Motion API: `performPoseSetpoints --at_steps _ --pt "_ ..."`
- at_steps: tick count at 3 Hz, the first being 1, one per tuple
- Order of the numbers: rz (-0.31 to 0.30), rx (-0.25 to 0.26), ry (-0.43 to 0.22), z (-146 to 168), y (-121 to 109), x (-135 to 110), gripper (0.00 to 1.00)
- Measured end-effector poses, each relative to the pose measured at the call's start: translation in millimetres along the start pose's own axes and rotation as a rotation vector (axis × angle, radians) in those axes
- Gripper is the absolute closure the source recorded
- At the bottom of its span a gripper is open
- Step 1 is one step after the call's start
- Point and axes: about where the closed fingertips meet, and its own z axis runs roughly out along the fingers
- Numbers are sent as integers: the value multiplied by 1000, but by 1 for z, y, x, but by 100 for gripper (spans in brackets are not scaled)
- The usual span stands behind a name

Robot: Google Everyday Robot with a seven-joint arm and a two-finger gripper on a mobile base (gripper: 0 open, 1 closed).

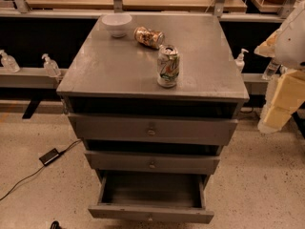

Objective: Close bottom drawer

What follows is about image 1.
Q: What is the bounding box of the grey bottom drawer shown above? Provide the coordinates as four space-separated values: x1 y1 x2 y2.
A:
89 171 214 224

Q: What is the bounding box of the grey drawer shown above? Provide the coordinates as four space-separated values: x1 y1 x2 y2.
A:
69 114 237 146
89 171 214 224
85 151 220 175

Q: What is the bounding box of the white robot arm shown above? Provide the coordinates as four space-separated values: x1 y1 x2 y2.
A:
254 1 305 134

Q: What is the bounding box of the grey drawer cabinet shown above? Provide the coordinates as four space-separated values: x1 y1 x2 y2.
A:
56 12 251 189

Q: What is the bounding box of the grey middle drawer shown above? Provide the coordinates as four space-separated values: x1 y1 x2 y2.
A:
85 151 220 175

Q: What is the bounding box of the grey top drawer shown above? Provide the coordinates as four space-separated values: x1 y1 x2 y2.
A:
69 114 237 146

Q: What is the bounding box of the clear water bottle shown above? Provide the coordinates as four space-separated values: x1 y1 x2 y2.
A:
262 58 280 80

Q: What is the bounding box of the right sanitizer pump bottle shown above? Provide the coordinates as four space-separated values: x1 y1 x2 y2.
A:
234 49 248 72

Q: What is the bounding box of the sanitizer pump bottle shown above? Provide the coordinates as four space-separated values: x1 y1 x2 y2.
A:
42 53 61 77
234 49 248 72

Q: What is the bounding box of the white green soda can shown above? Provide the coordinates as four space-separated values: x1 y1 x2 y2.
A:
157 45 180 88

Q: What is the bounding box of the white ceramic bowl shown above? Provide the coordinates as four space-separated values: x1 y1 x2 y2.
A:
102 13 132 38

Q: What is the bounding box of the left sanitizer pump bottle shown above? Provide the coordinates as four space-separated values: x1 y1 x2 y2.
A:
42 53 61 77

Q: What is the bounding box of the black power adapter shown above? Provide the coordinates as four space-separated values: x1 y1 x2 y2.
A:
39 148 60 166

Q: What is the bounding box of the black object floor edge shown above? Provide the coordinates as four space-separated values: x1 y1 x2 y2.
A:
50 220 62 229

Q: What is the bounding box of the far left sanitizer bottle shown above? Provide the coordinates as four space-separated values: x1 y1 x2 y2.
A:
0 50 20 73

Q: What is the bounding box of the black power cable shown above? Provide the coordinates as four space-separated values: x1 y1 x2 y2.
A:
0 139 83 202

